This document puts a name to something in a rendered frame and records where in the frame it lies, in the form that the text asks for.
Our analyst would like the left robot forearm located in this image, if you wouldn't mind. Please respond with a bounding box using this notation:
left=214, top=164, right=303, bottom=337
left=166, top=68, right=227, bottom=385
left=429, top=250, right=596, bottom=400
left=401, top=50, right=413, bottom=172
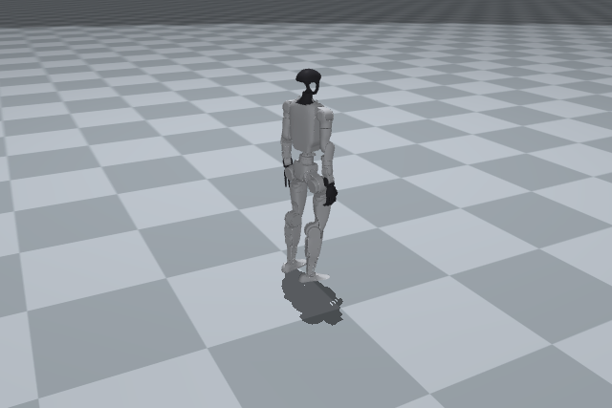
left=281, top=135, right=292, bottom=165

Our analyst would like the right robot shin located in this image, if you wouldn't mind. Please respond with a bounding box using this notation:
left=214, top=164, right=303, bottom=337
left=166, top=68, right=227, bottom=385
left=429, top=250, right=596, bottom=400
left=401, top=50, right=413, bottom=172
left=305, top=226, right=323, bottom=277

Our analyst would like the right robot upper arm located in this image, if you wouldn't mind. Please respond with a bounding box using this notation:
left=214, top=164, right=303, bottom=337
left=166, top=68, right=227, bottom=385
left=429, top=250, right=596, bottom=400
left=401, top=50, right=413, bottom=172
left=317, top=106, right=334, bottom=153

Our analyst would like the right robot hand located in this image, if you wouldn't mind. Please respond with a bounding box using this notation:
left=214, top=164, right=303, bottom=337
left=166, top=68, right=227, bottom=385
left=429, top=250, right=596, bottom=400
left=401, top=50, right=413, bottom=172
left=323, top=178, right=338, bottom=206

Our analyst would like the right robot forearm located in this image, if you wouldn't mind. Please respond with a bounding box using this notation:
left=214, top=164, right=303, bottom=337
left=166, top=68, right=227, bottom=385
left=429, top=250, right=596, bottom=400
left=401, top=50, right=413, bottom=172
left=321, top=142, right=335, bottom=184

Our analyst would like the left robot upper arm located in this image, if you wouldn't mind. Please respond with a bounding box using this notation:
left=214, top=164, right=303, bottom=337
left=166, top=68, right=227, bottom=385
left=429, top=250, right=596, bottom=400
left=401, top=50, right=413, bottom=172
left=282, top=99, right=293, bottom=140

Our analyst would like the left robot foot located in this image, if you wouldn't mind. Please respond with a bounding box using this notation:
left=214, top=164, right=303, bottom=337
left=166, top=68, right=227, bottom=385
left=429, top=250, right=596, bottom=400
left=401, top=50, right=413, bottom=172
left=281, top=259, right=307, bottom=272

